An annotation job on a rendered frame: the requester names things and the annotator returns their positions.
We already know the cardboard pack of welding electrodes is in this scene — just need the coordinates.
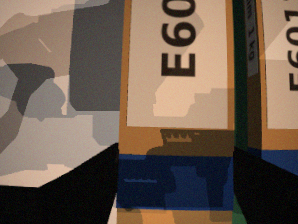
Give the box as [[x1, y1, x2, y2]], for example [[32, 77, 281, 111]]
[[243, 0, 298, 175]]

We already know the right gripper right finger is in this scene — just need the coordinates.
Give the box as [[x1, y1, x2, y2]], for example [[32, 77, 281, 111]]
[[233, 146, 298, 224]]

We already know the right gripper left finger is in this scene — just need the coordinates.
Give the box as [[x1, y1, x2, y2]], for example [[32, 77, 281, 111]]
[[0, 143, 119, 224]]

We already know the tan cardboard box with blue band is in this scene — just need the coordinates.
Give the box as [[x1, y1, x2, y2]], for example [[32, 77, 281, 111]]
[[116, 0, 235, 224]]

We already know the green rectangular block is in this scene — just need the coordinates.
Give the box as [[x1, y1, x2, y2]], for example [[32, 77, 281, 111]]
[[232, 0, 248, 224]]

